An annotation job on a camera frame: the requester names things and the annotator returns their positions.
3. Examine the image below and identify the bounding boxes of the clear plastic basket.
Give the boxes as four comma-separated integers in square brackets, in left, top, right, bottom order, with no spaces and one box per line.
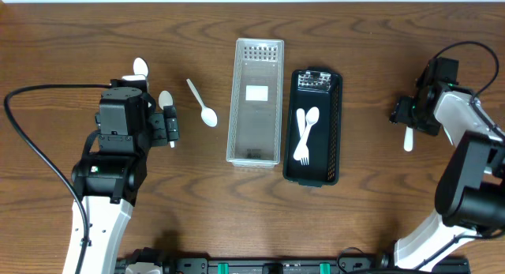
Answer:
[226,38,284,168]

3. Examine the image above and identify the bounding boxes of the white fork group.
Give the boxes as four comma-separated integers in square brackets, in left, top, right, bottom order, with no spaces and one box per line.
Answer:
[294,108,309,166]
[403,127,413,152]

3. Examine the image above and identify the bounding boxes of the right black cable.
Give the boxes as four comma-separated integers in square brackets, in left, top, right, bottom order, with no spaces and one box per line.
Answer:
[432,40,501,101]

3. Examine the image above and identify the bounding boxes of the white spoon far left top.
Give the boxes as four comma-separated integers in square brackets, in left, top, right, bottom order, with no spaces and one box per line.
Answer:
[133,57,149,77]

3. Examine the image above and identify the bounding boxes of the left black cable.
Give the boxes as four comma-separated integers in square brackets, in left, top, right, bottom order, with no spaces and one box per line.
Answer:
[3,83,112,274]

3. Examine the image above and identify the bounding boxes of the white spoon middle left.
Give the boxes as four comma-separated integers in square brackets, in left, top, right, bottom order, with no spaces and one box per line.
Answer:
[159,91,176,148]

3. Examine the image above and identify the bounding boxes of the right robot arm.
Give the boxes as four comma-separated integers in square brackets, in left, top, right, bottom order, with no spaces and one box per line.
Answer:
[378,57,504,272]

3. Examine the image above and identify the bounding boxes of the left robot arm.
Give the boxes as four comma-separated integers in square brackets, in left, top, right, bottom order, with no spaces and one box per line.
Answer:
[63,87,179,273]

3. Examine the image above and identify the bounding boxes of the black plastic basket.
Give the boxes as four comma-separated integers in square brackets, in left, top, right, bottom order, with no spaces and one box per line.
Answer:
[282,66,343,187]

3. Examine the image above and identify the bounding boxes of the white spoon group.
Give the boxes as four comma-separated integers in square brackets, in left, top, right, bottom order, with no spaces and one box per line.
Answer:
[294,107,320,166]

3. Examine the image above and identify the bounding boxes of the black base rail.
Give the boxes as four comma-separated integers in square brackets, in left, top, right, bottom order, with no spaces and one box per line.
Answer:
[114,248,471,274]

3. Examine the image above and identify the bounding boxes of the white spoon near clear basket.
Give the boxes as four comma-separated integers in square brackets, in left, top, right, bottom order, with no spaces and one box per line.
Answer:
[186,79,218,127]

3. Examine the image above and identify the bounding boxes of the black cable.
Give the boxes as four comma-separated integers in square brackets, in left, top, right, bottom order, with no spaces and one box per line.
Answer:
[3,83,112,274]
[432,40,501,101]

